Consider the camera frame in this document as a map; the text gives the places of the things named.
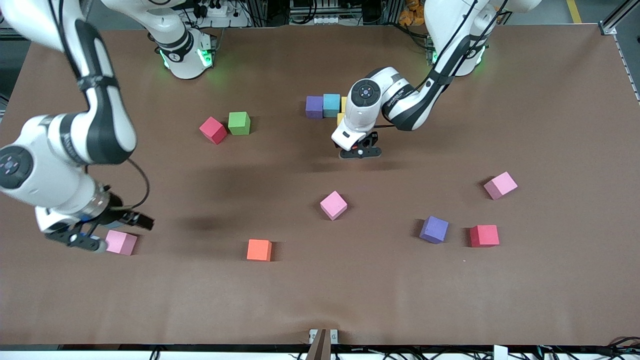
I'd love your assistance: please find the pink foam cube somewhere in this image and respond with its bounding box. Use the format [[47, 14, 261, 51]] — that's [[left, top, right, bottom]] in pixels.
[[105, 229, 138, 257], [483, 171, 519, 201], [320, 190, 348, 221]]

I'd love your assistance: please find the blue foam cube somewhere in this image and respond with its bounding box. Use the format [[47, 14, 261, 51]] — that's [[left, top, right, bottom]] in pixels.
[[323, 93, 342, 119]]

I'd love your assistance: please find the purple foam cube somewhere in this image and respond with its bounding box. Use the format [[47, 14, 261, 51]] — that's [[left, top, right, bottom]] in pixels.
[[305, 95, 325, 120], [419, 215, 450, 245]]

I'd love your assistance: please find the green foam cube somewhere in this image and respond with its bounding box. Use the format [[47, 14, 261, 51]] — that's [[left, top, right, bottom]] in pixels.
[[227, 111, 251, 136]]

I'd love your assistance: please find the red foam cube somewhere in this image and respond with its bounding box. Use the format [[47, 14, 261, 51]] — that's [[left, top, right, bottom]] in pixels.
[[469, 224, 500, 248], [199, 116, 229, 146]]

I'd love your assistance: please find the orange foam cube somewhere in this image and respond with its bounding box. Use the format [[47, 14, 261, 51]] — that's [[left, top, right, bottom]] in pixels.
[[246, 239, 273, 262]]

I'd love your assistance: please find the orange mesh bag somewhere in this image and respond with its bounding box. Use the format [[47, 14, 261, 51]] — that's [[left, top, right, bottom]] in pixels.
[[398, 0, 426, 27]]

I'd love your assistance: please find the brown table cover sheet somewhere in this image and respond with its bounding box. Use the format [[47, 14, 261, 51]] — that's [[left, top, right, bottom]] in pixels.
[[0, 25, 640, 347]]

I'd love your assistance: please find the white power strip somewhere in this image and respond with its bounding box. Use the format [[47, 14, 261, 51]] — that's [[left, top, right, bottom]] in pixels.
[[197, 2, 251, 28]]

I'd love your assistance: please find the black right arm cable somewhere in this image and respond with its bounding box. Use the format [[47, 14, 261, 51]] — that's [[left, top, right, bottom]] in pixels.
[[125, 159, 151, 210]]

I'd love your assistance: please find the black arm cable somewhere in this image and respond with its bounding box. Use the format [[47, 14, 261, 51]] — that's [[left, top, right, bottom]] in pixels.
[[125, 159, 151, 210], [372, 0, 511, 131]]

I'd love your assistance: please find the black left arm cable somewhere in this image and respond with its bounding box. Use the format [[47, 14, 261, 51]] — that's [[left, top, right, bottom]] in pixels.
[[372, 0, 511, 131]]

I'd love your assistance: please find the metal clamp bracket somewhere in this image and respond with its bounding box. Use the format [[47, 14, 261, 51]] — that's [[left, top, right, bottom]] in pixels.
[[308, 328, 339, 360]]

